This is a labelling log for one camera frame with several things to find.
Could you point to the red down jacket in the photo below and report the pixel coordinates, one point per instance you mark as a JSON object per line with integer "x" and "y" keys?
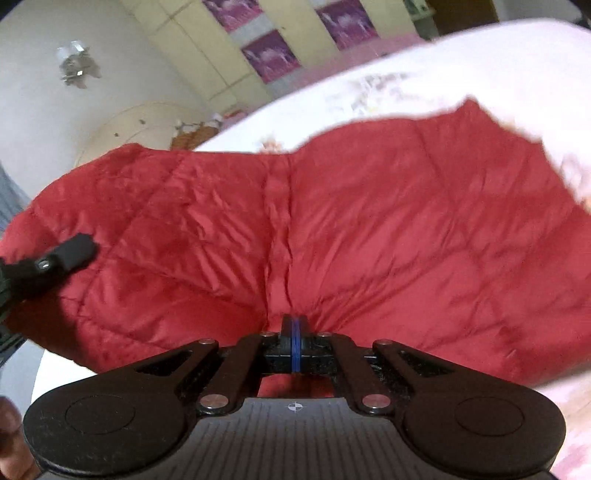
{"x": 369, "y": 207}

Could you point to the cream wall shelf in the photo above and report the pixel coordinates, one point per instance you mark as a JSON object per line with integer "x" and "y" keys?
{"x": 420, "y": 16}

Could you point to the cream round headboard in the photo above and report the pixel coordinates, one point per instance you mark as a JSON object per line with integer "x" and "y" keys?
{"x": 138, "y": 124}

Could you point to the grey blue curtain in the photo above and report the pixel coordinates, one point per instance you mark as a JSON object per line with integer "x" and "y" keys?
{"x": 11, "y": 194}

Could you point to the floral white bed sheet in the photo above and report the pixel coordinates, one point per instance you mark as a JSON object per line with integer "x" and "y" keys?
{"x": 508, "y": 69}

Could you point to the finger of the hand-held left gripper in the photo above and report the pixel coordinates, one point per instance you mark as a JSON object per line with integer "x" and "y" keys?
{"x": 69, "y": 254}

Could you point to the purple wall poster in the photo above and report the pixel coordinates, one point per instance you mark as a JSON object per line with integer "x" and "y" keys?
{"x": 346, "y": 23}
{"x": 270, "y": 56}
{"x": 231, "y": 13}

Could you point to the brown wooden door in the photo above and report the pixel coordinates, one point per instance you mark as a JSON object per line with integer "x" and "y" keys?
{"x": 466, "y": 9}

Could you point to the silver wall lamp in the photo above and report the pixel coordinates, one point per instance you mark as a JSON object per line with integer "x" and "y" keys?
{"x": 77, "y": 65}

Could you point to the cream wardrobe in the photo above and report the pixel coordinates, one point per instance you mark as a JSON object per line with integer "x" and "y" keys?
{"x": 184, "y": 37}

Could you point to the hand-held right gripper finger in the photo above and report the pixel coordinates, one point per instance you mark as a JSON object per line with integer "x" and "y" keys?
{"x": 293, "y": 344}
{"x": 298, "y": 344}

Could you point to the brown handbag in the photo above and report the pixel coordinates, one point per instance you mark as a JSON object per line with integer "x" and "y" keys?
{"x": 184, "y": 138}

